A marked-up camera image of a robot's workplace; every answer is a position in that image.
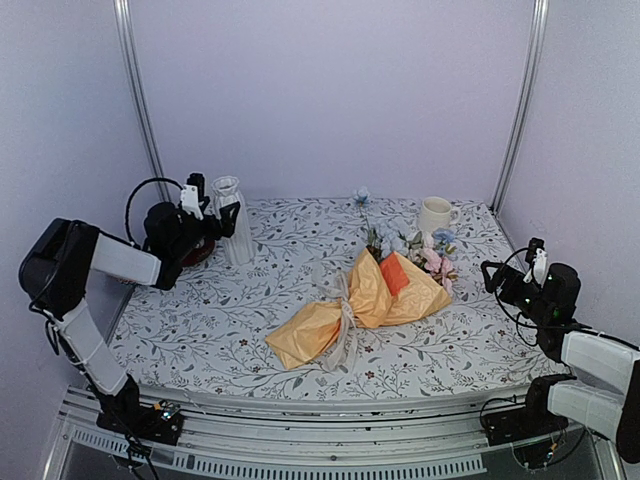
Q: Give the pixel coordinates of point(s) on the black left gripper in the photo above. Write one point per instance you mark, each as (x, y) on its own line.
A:
(228, 224)

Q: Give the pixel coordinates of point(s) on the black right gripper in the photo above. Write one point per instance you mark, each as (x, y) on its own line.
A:
(514, 278)

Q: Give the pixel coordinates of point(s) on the white ribbed ceramic vase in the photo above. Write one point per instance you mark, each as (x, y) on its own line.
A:
(230, 203)

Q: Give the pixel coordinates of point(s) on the orange paper flower bouquet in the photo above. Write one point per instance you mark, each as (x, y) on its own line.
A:
(395, 280)

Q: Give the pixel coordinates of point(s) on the white printed ribbon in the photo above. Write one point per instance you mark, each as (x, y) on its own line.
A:
(335, 285)

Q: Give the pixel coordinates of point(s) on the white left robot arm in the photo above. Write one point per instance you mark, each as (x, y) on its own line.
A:
(55, 272)

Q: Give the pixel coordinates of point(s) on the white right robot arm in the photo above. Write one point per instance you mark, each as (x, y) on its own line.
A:
(602, 391)

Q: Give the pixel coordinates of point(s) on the dark red saucer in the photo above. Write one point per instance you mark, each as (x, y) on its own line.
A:
(199, 254)

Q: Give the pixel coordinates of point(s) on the cream ceramic mug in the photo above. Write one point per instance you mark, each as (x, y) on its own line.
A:
(436, 213)

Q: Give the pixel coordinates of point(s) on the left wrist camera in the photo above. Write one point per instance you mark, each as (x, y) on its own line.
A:
(192, 196)

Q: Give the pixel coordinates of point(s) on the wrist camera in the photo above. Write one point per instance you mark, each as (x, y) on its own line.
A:
(537, 259)
(192, 196)

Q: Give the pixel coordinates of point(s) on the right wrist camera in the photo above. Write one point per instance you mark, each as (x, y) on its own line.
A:
(537, 259)

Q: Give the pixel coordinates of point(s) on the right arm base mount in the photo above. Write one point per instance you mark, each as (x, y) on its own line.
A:
(535, 437)

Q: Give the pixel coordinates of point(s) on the aluminium front rail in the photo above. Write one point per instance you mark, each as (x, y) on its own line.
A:
(228, 437)

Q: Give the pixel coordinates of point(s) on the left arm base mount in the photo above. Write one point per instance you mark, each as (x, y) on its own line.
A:
(124, 414)

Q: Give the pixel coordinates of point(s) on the left aluminium frame post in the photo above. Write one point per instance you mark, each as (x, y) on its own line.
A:
(124, 25)

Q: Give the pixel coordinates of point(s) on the aluminium frame post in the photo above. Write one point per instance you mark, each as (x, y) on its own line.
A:
(124, 25)
(531, 67)

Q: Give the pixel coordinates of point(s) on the right aluminium frame post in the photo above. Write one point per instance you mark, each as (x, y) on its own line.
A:
(531, 67)

